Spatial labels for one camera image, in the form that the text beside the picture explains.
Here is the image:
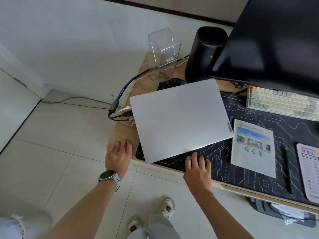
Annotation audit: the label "person's left forearm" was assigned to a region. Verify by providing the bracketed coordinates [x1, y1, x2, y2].
[49, 175, 118, 239]

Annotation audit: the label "pink and white leaflet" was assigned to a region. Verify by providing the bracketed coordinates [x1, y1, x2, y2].
[296, 143, 319, 204]

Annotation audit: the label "person's right forearm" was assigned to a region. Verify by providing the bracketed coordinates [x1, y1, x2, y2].
[187, 187, 258, 239]

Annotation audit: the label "white strap smartwatch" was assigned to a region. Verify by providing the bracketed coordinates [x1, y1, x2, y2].
[98, 170, 122, 193]

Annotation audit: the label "clear acrylic box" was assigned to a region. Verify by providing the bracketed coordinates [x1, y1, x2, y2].
[148, 27, 181, 81]

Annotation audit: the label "black cable with plug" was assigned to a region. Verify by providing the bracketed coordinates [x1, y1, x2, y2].
[108, 111, 133, 121]

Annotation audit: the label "blue cable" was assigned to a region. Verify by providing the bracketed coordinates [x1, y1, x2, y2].
[117, 68, 160, 105]

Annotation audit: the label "black monitor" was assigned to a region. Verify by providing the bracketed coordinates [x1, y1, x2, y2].
[212, 0, 319, 98]

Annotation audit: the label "clear plastic bag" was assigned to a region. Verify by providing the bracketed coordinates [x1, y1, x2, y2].
[274, 203, 307, 226]

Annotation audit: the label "black monitor cables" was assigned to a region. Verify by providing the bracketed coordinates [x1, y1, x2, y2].
[230, 80, 248, 95]

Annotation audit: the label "black cylinder speaker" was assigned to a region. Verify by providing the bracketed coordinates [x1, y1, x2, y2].
[185, 26, 229, 84]

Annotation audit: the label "white fringed cloth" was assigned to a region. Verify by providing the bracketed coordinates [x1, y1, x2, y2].
[0, 214, 26, 239]

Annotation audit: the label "grey cable adapter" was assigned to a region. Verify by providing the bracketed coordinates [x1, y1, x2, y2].
[108, 98, 121, 114]

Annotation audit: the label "black chair base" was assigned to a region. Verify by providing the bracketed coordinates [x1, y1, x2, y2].
[245, 196, 317, 228]

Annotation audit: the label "person's right hand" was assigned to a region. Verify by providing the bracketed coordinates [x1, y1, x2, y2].
[184, 152, 213, 194]

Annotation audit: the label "black circuit pattern desk mat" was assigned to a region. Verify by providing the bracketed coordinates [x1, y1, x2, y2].
[136, 78, 319, 207]

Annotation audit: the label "beige slipper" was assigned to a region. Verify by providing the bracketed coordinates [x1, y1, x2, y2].
[127, 216, 144, 233]
[156, 198, 175, 219]

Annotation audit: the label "silver laptop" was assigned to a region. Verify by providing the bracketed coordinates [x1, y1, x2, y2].
[129, 78, 234, 165]

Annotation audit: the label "person's left hand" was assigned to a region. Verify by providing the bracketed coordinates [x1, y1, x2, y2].
[105, 139, 133, 175]

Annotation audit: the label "white exercise booklet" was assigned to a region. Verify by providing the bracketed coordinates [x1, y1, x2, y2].
[230, 119, 277, 179]

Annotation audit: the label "cream and grey keyboard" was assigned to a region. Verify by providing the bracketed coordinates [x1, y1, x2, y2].
[246, 86, 319, 121]

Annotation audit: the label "grey trousers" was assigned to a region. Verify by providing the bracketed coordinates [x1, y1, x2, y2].
[127, 213, 185, 239]

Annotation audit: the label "black pen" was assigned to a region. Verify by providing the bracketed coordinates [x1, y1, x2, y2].
[281, 145, 293, 194]

